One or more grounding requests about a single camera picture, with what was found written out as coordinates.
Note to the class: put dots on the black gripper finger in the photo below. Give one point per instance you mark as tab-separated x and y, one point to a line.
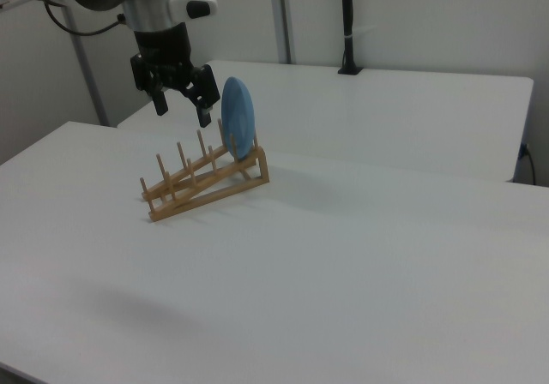
160	103
206	97

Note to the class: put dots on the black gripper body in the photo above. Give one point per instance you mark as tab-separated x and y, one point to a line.
163	49

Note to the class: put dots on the blue plastic bowl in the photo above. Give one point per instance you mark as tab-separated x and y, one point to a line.
238	116

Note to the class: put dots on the wooden plate rack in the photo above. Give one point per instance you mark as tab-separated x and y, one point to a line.
206	182

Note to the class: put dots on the grey metal partition post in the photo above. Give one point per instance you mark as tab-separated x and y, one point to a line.
88	71
283	15

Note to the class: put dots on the black camera pole with base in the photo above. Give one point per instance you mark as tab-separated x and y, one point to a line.
348	24

